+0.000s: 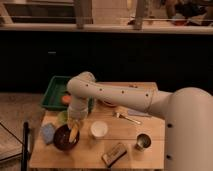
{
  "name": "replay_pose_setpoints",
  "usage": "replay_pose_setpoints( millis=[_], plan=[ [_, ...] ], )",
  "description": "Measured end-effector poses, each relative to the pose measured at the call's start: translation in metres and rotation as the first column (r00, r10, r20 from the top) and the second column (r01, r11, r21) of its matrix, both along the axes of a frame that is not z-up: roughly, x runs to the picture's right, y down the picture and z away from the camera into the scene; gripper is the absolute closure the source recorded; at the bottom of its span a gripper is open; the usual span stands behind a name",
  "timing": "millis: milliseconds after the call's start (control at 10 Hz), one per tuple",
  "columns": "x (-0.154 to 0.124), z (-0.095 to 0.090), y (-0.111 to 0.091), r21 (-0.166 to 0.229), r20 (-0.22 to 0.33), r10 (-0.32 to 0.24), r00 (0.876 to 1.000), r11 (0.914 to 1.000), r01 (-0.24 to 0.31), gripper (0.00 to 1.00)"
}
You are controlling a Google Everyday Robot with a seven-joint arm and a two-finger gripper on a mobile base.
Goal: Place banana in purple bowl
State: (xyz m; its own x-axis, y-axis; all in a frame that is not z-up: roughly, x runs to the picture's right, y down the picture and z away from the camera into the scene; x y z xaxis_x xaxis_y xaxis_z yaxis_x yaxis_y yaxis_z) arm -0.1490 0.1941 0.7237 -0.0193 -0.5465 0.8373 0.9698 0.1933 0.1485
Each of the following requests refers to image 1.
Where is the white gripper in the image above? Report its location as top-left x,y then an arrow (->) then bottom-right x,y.
67,98 -> 88,128

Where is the yellow banana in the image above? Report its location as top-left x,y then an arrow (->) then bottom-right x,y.
69,122 -> 79,142

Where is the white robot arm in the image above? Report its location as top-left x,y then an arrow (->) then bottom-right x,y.
67,72 -> 213,171

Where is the dark purple bowl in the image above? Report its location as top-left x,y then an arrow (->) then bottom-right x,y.
53,125 -> 80,151

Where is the orange fruit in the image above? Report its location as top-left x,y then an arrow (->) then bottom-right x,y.
61,95 -> 71,105

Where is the green cup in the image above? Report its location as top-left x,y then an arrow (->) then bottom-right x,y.
57,110 -> 68,125

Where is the green tray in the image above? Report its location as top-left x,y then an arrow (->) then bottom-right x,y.
40,75 -> 96,112

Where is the white cup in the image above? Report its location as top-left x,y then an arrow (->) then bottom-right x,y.
90,121 -> 108,138

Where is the red rimmed plate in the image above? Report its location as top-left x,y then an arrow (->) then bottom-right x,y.
100,100 -> 117,108

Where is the gold spoon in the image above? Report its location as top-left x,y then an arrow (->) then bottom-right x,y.
113,112 -> 141,125

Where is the grey cloth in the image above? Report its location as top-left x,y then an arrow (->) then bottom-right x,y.
127,109 -> 151,117

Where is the brown rectangular box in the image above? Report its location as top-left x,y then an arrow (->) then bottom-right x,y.
102,143 -> 127,168

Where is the black stand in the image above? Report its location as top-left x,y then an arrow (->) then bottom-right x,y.
21,122 -> 30,171

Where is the metal cup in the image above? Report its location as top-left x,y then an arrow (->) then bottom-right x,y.
135,134 -> 151,151

